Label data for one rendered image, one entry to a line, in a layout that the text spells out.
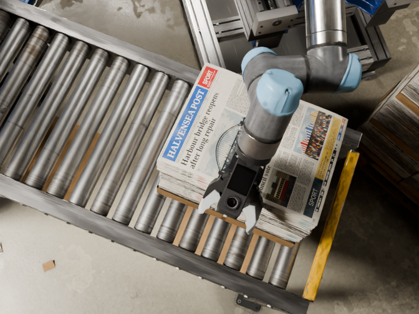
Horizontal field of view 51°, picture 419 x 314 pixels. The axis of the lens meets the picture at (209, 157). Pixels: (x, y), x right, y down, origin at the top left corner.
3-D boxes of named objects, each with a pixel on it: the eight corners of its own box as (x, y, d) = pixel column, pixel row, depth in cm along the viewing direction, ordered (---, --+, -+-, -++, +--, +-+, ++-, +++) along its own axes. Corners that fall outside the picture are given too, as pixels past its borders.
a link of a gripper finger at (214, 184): (215, 203, 92) (244, 184, 87) (213, 209, 91) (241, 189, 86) (199, 189, 91) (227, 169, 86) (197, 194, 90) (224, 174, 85)
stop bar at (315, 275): (358, 155, 126) (361, 152, 124) (313, 303, 114) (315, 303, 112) (348, 151, 126) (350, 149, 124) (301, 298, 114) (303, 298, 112)
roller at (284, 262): (332, 141, 132) (337, 136, 127) (282, 294, 119) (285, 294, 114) (316, 136, 132) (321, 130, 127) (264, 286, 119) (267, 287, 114)
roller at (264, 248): (311, 134, 132) (317, 128, 127) (259, 285, 119) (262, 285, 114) (295, 128, 132) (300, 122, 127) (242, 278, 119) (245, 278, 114)
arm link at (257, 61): (291, 77, 91) (304, 108, 83) (237, 79, 90) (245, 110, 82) (297, 42, 86) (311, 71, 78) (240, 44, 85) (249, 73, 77)
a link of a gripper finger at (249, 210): (265, 219, 96) (260, 186, 92) (260, 238, 92) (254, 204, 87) (252, 218, 97) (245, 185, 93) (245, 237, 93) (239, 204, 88)
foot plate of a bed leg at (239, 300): (270, 285, 192) (270, 285, 191) (259, 318, 188) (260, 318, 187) (242, 273, 192) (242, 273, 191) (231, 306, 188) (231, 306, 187)
